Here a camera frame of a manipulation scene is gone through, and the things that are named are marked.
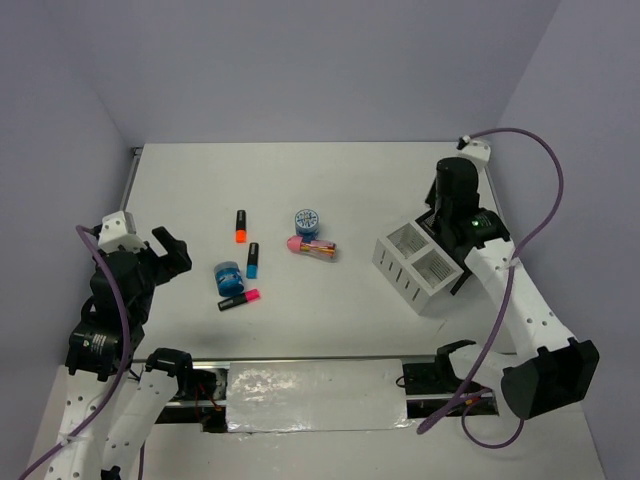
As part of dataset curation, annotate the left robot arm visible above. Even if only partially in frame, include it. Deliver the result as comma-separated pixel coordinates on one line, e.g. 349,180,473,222
45,224,196,479

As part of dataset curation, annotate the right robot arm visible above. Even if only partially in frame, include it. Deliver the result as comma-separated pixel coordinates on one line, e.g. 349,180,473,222
420,157,599,420

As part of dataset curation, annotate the black tray container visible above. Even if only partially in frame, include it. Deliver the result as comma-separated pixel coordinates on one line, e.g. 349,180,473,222
416,209,471,296

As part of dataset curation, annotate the orange highlighter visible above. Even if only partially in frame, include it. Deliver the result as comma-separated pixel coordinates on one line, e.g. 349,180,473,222
235,210,247,243

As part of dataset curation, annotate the blue highlighter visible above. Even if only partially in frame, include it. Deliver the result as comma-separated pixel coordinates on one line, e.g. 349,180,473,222
246,242,259,279

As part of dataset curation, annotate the white compartment organizer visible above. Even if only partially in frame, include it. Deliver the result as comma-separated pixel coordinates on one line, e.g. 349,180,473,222
372,220,463,317

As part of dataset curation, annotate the pink highlighter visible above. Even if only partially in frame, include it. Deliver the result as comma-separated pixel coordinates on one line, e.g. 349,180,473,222
217,289,261,311

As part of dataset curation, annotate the pink-capped pen tube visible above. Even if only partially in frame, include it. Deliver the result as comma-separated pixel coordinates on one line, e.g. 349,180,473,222
286,236,337,261

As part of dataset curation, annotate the silver taped panel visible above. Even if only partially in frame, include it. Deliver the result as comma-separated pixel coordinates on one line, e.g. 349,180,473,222
226,359,410,433

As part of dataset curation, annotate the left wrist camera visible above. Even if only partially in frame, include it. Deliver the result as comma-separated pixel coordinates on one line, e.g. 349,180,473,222
98,210,146,254

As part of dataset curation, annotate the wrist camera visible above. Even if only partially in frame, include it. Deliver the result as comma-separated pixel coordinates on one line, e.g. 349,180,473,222
98,210,146,254
456,135,491,165

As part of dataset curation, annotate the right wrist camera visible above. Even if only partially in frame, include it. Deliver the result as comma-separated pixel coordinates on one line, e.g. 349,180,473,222
456,135,491,165

